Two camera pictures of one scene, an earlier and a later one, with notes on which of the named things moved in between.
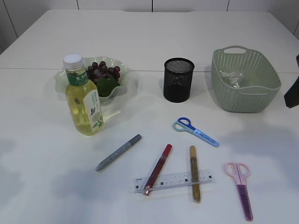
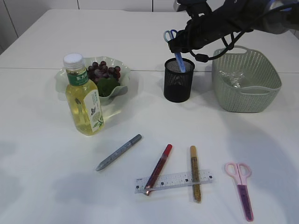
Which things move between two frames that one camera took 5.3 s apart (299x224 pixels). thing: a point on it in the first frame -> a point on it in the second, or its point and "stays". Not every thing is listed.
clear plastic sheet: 234,76 stays
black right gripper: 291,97 -> 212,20
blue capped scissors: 183,123 -> 170,35
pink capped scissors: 240,171 stays
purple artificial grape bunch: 105,78 stays
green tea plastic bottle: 82,97 stays
